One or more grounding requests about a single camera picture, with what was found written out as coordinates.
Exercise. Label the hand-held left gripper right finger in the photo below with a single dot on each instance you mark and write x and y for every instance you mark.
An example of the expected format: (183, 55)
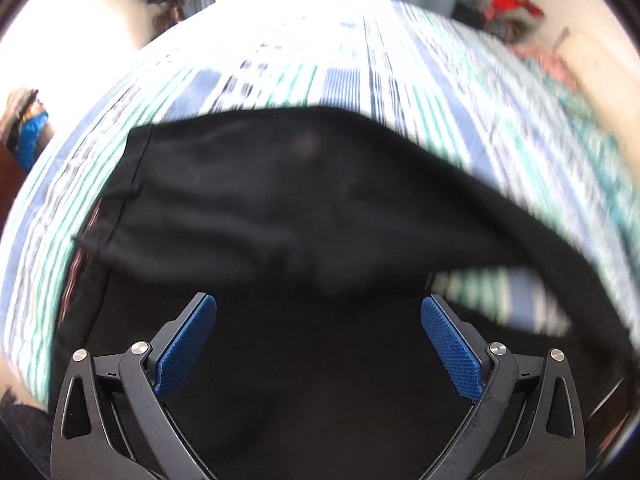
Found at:
(450, 345)

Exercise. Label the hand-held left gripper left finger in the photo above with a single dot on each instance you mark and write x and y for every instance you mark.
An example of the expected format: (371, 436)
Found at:
(185, 345)

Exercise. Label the person's left forearm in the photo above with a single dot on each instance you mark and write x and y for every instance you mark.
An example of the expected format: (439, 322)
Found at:
(12, 410)

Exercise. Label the pile of red clothes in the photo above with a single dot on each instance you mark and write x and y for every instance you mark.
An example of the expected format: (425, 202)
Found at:
(505, 7)

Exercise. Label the pink cloth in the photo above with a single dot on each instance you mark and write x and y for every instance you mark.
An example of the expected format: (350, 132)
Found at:
(547, 62)

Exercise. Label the black pants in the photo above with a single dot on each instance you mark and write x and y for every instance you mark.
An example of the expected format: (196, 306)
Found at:
(300, 200)

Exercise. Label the teal patterned pillow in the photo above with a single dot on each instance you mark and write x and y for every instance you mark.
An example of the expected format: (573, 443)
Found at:
(605, 170)

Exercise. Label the blue green striped bedsheet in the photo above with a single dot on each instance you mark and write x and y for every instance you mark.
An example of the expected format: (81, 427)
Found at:
(200, 90)

